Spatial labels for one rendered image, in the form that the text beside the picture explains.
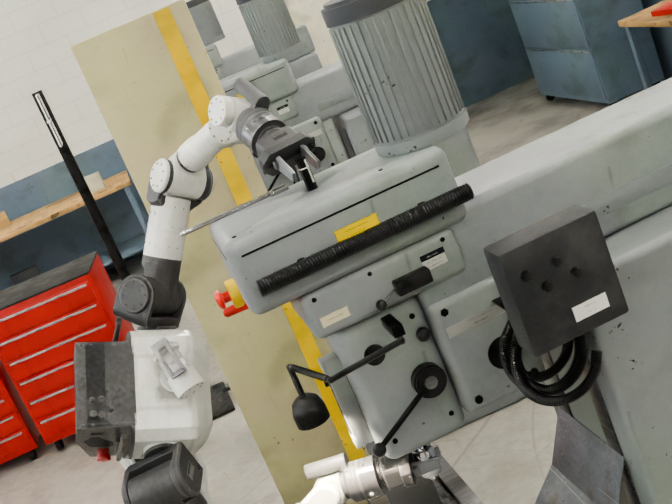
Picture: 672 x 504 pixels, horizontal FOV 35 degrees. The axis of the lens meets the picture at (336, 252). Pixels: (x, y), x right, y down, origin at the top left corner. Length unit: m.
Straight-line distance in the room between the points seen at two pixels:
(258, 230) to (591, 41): 7.51
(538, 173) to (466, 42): 9.65
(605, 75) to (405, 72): 7.41
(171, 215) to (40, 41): 8.67
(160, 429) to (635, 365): 1.01
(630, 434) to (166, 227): 1.11
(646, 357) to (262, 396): 2.12
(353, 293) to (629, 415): 0.62
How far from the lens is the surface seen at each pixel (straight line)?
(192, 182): 2.48
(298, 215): 2.04
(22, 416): 7.14
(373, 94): 2.12
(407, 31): 2.10
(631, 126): 2.28
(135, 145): 3.84
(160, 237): 2.49
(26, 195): 11.22
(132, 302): 2.47
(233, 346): 4.02
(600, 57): 9.44
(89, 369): 2.43
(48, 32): 11.10
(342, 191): 2.06
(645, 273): 2.21
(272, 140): 2.21
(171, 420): 2.40
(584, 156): 2.24
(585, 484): 2.55
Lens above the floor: 2.36
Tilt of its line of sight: 16 degrees down
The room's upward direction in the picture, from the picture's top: 23 degrees counter-clockwise
